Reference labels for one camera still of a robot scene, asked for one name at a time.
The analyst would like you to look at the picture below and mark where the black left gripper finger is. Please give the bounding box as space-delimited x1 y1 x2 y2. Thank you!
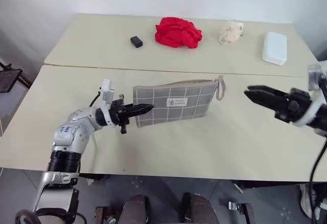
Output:
126 109 153 119
125 103 155 111

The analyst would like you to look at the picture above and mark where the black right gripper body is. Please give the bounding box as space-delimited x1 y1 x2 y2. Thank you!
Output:
274 87 313 125

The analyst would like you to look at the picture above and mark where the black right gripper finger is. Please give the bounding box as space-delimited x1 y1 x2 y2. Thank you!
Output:
246 85 292 99
244 91 288 114

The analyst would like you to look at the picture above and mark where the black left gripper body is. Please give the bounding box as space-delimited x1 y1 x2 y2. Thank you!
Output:
110 94 130 136

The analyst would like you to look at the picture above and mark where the grey plaid zip pouch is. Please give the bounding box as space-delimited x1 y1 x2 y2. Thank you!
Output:
132 74 227 129

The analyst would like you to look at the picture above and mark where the white rectangular box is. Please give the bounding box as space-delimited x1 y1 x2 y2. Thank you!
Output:
262 31 288 66

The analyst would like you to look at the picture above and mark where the small black box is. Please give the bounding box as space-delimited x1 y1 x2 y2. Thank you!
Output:
130 36 144 48

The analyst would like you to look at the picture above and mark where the crumpled red cloth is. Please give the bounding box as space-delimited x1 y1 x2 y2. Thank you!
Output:
154 16 203 50

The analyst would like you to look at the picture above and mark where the white sneaker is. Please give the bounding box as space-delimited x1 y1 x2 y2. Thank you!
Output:
299 183 321 220

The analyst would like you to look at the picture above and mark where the dark rounded shape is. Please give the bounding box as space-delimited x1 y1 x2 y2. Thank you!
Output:
122 194 150 224
181 192 213 224

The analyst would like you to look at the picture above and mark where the black metal rack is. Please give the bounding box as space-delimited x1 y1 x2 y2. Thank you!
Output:
0 61 33 94

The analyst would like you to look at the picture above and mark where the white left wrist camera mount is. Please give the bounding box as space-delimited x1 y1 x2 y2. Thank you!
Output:
98 79 116 128

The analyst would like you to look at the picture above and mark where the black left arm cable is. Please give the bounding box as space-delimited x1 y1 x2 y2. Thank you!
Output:
88 87 103 108

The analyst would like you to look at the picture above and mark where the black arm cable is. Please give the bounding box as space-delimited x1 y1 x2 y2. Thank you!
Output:
88 87 103 108
307 136 327 221

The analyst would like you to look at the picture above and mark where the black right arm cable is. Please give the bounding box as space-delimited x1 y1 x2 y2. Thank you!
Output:
307 136 327 221

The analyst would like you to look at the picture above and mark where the brown metal base frame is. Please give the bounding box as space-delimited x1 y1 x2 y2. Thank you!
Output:
95 205 123 224

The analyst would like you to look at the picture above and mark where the metal caster bracket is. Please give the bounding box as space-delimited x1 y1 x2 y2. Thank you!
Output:
228 200 253 224

